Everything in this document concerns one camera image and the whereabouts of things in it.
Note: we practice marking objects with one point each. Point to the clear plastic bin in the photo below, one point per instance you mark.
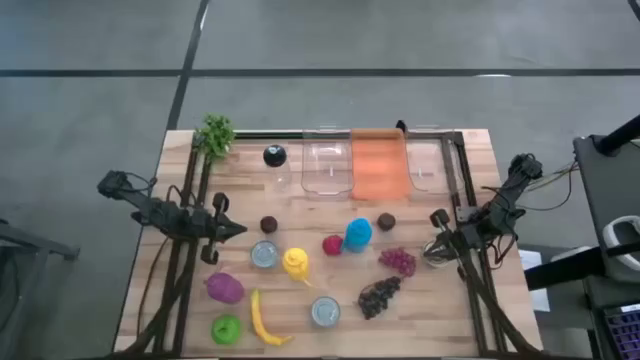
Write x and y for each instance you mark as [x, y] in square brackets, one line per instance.
[327, 170]
[430, 175]

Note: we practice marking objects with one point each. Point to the tuna can blue white label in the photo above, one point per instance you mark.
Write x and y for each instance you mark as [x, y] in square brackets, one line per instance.
[325, 311]

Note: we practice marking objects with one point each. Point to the grey metal stand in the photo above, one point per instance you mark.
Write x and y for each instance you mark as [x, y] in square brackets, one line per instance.
[30, 239]

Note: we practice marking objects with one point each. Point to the blue squeeze bottle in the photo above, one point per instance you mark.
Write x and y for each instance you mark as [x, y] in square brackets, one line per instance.
[357, 235]

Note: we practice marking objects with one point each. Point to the green toy vegetable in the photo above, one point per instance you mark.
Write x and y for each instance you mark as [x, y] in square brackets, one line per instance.
[226, 329]

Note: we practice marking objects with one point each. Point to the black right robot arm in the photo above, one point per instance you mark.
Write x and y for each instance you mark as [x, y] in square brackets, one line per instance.
[505, 205]

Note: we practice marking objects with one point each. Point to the small black clamp fixture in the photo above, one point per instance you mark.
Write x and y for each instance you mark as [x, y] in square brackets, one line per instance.
[400, 126]

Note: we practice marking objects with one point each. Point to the black side cart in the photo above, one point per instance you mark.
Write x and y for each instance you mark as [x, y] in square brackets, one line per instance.
[600, 190]

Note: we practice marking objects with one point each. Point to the black cart crossbar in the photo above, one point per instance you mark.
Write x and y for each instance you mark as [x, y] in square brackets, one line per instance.
[560, 270]

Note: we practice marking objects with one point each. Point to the black toy grape bunch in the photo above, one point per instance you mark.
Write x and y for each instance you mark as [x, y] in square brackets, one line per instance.
[378, 297]

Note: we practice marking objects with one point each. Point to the white grey headset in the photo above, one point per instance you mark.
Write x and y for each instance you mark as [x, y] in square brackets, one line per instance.
[612, 235]

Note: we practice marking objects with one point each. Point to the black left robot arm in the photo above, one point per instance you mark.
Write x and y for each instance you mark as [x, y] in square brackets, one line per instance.
[160, 215]

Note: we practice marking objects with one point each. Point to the green plant in white pot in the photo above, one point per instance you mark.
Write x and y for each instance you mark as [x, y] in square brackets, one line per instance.
[216, 134]

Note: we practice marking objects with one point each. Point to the dark toy plum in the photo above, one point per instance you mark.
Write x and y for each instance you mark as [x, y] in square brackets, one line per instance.
[268, 224]
[386, 221]

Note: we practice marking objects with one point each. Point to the white paper sheet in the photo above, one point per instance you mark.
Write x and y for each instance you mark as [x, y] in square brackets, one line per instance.
[530, 257]

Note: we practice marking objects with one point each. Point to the grey metal mounting plate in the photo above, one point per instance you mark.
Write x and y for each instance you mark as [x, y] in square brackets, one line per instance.
[462, 212]

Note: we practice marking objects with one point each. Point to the yellow squeeze bottle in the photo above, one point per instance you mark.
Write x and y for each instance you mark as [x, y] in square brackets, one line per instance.
[296, 262]

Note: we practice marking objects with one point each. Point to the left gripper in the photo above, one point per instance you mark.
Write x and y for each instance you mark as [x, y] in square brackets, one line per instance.
[205, 227]

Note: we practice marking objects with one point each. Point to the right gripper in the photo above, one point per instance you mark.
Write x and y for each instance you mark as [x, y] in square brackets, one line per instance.
[464, 235]

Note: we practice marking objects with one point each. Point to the black diagonal pole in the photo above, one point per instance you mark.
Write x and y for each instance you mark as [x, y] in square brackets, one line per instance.
[620, 135]

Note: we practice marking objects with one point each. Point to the gold lidded tuna can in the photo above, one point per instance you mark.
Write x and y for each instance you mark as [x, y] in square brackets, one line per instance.
[434, 256]

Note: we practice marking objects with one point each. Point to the red round toy fruit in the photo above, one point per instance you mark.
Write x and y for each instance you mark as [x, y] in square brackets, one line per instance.
[332, 245]

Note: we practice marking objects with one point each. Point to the yellowfin tuna can teal label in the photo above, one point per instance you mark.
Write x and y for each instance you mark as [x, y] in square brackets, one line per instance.
[264, 254]

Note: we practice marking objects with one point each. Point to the laptop keyboard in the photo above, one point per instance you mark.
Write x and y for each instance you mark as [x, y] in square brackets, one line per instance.
[625, 335]

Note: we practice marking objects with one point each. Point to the red toy grape bunch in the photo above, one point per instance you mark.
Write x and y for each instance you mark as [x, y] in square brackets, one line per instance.
[398, 261]

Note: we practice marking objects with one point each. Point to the clear jar with black lid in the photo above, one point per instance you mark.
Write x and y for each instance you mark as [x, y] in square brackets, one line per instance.
[275, 156]

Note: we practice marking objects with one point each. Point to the yellow toy banana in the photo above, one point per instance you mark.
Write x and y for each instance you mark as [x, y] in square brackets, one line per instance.
[260, 320]

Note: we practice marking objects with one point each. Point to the black aluminium rig frame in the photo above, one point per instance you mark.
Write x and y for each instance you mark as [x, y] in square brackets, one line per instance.
[300, 135]

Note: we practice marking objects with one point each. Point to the orange plastic bin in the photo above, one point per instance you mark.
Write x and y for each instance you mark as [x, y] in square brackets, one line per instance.
[380, 170]

